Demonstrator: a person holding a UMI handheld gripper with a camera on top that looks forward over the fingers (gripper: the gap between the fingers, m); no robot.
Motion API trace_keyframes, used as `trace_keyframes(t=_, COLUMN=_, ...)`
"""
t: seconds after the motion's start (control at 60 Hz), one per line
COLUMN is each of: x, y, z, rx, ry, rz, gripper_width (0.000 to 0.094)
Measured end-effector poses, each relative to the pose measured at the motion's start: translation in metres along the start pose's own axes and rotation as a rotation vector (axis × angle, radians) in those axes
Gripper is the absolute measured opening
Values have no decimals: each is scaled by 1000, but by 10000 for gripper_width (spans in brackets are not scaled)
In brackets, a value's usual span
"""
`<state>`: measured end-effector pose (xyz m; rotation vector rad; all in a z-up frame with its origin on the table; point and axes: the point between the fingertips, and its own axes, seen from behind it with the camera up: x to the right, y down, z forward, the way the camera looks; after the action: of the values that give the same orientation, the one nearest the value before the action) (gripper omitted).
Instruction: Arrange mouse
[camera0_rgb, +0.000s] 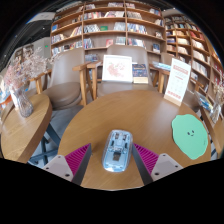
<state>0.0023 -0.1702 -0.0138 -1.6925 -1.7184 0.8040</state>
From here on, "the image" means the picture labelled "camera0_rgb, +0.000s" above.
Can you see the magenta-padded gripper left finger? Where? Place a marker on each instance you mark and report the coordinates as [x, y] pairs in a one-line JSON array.
[[77, 159]]

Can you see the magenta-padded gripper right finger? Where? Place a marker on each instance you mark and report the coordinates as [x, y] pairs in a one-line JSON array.
[[146, 160]]

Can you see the transparent computer mouse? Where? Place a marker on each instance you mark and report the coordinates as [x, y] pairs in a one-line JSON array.
[[117, 150]]

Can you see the green mouse pad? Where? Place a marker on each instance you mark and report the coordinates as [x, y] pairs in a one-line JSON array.
[[190, 136]]

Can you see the round wooden side table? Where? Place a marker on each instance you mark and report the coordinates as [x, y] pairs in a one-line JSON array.
[[23, 133], [218, 133]]

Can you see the glass vase pink flowers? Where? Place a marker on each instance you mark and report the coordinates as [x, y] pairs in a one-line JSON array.
[[24, 105]]

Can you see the colourful book stack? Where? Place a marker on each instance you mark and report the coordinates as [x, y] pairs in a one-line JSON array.
[[204, 101]]

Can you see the glass vase dried flowers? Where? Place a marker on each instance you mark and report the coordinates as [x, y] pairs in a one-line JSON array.
[[215, 113]]

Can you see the white red table sign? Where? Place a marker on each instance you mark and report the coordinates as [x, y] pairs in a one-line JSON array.
[[178, 80]]

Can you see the dark cover book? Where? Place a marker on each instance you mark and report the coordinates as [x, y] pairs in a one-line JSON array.
[[140, 73]]

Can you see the small white card sign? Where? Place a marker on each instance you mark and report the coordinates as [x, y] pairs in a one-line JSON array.
[[12, 98]]

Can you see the taupe wooden armchair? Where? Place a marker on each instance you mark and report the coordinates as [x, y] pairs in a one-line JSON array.
[[166, 58], [140, 53], [66, 70]]

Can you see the blue book stack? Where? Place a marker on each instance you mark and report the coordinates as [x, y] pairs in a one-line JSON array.
[[161, 65]]

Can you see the white floral picture board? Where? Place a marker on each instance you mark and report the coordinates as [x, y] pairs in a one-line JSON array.
[[116, 68]]

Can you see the small distant bookshelf unit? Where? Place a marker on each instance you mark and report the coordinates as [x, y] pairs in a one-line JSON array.
[[28, 50]]

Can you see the curved wooden bookshelf unit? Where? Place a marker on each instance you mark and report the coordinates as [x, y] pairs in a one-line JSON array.
[[196, 50]]

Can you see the wide wooden bookshelf unit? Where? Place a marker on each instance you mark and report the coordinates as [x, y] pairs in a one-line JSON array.
[[100, 30]]

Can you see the white ceiling light panel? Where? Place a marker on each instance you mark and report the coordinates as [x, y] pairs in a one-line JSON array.
[[41, 17]]

